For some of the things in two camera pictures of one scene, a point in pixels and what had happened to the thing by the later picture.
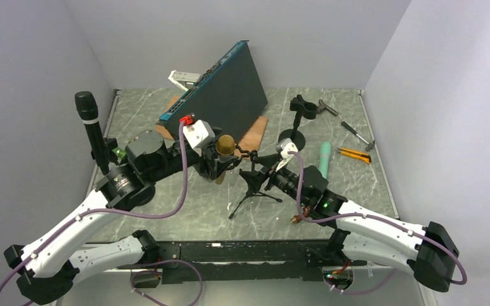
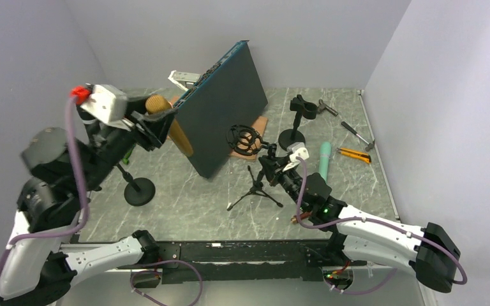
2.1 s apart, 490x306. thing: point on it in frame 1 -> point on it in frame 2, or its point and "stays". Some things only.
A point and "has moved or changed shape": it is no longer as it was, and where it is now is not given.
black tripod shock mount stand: [251, 180] has moved or changed shape
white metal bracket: [182, 78] stays
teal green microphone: [324, 157] stays
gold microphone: [225, 146] -> [155, 103]
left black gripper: [219, 164] -> [158, 124]
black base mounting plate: [254, 261] stays
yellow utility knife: [363, 157] stays
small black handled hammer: [370, 145] stays
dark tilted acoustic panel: [228, 97] stays
